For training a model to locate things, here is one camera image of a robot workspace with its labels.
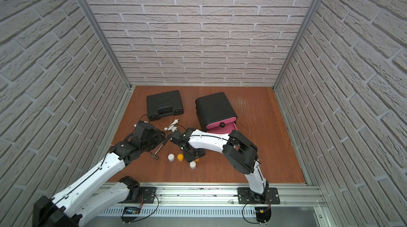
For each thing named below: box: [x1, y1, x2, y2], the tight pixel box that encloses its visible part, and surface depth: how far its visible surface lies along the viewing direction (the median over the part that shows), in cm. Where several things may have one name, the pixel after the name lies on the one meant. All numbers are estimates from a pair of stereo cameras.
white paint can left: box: [167, 153, 175, 162], surface depth 85 cm
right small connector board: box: [254, 206, 272, 224], surface depth 72 cm
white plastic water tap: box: [163, 118, 180, 133], surface depth 99 cm
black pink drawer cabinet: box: [195, 91, 238, 135], surface depth 87 cm
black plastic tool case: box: [146, 90, 184, 122], surface depth 105 cm
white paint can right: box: [189, 160, 197, 170], surface depth 82 cm
